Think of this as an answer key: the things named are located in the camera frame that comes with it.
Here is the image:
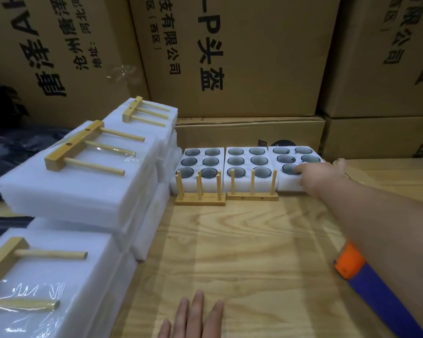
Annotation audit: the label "person's left hand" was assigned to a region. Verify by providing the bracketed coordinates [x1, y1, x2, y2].
[158, 290, 225, 338]

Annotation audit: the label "stack of white foam trays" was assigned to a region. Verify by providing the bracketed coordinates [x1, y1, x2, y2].
[171, 146, 270, 194]

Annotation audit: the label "person's right hand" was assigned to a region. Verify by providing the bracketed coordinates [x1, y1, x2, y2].
[296, 158, 350, 196]

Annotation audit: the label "orange and blue tape dispenser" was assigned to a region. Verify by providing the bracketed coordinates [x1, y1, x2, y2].
[335, 240, 423, 338]

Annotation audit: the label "person's right forearm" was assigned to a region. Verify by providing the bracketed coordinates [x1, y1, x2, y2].
[317, 172, 423, 338]

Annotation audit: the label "black plastic bags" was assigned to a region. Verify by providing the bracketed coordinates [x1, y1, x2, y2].
[0, 216, 32, 230]

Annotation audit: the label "black plastic bag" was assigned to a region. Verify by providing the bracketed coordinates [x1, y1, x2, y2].
[0, 81, 71, 201]

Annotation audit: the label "set of grey glass cups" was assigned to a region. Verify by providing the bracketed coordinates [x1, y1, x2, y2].
[272, 146, 322, 175]

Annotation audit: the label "stack of brown cardboard boxes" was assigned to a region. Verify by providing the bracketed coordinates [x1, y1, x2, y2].
[0, 0, 423, 162]

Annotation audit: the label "row of wooden peg racks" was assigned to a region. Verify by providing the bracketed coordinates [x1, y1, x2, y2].
[174, 169, 280, 206]

